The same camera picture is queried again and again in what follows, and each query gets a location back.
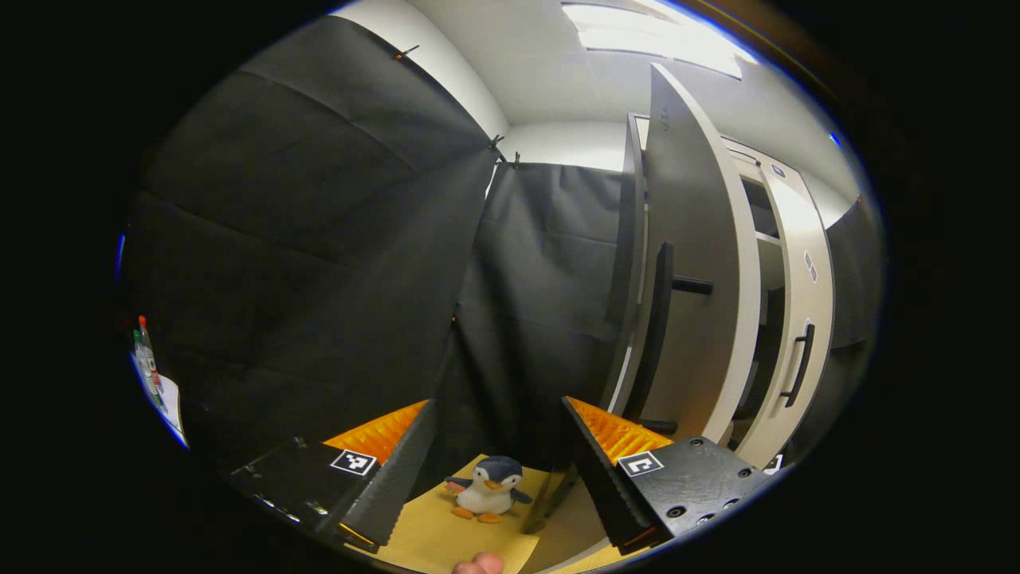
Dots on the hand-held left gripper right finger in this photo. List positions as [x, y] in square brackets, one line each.
[598, 470]

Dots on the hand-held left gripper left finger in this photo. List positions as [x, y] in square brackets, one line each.
[398, 478]

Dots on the white shoe cabinet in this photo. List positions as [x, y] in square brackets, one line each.
[625, 239]

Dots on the white cabinet drawer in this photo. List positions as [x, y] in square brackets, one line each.
[753, 159]

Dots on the penguin plush toy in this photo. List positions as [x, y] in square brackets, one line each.
[488, 490]

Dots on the white paper sheet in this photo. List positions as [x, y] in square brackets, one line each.
[171, 410]

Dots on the red capped bottle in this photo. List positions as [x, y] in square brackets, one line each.
[146, 355]

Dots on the ceiling light panel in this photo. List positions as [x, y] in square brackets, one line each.
[653, 36]

